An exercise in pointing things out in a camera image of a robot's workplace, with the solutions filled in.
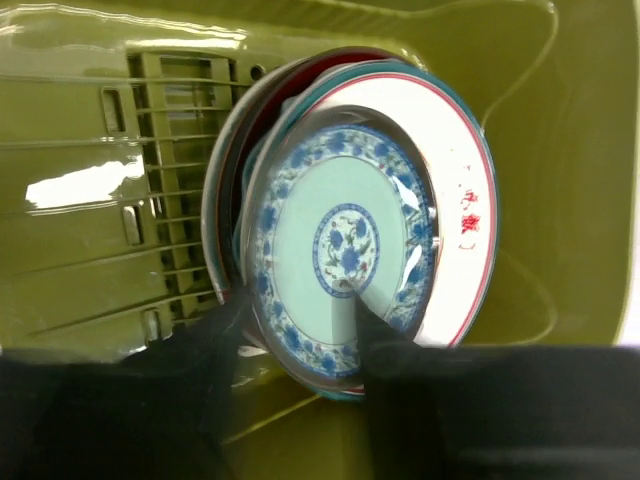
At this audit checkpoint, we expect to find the olive green plastic bin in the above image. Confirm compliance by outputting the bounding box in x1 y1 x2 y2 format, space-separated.
1 1 639 479

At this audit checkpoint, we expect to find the small blue white plate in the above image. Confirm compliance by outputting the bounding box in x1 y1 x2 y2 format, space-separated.
243 106 438 392

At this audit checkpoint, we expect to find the dark red rimmed plate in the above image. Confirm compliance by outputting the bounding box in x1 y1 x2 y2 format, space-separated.
217 46 404 301

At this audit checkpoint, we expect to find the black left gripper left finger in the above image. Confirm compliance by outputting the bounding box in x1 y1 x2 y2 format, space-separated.
1 289 250 479

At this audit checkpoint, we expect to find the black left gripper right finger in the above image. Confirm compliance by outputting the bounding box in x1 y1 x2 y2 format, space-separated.
353 298 639 479

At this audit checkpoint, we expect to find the white plate teal rim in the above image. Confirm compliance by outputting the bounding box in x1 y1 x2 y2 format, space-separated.
239 62 501 401

